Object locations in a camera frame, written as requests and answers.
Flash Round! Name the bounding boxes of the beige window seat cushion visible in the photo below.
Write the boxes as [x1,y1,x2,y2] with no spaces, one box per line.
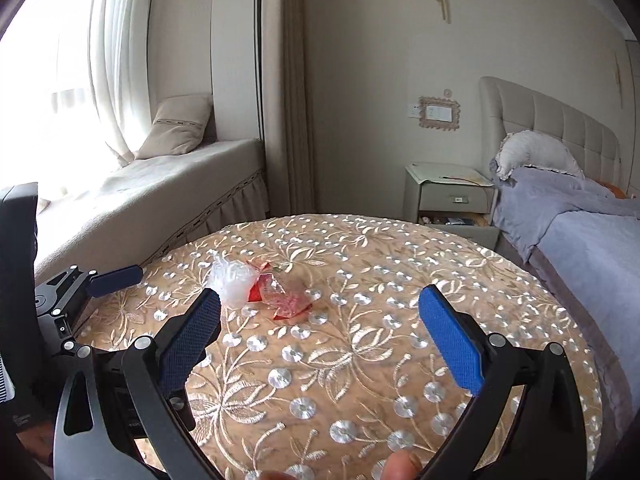
[32,139,268,286]

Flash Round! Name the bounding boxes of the red plastic wrapper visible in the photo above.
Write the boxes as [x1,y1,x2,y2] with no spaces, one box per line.
[240,260,313,322]

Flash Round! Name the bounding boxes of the person's right hand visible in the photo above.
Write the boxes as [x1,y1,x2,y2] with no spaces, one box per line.
[384,451,427,480]

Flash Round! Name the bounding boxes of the clear plastic wrap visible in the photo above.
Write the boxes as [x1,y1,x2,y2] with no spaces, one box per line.
[207,254,262,307]

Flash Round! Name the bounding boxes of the beige drape curtain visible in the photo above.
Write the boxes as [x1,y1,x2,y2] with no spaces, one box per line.
[262,0,318,221]

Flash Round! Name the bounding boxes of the white ruffled pillow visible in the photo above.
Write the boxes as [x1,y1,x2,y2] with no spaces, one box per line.
[495,130,586,181]

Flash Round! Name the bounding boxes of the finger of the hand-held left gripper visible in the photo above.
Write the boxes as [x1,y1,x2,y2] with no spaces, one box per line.
[35,265,145,319]

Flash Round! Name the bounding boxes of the white sheer curtain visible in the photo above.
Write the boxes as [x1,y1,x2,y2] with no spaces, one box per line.
[50,0,161,168]

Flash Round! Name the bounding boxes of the beige nightstand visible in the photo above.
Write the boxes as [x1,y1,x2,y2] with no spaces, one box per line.
[402,161,501,251]

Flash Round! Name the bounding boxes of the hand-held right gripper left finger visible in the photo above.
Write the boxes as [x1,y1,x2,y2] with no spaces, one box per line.
[52,287,223,480]

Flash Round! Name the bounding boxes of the papers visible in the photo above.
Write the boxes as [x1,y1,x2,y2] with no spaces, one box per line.
[407,161,496,187]

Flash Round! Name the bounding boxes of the embroidered beige tablecloth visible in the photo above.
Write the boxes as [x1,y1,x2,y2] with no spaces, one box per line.
[75,214,603,480]

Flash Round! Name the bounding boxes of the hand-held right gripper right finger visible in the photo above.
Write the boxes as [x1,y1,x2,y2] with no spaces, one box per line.
[417,284,588,480]

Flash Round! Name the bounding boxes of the beige tufted headboard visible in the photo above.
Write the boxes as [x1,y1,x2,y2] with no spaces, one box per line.
[479,76,623,191]

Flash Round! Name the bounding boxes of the beige throw pillow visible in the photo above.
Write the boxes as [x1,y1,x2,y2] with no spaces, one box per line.
[135,95,213,160]

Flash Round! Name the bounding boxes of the framed wall switch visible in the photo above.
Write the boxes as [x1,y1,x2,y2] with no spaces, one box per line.
[417,95,460,133]

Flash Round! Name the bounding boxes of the lavender bedspread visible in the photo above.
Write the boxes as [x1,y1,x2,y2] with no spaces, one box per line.
[489,157,640,466]

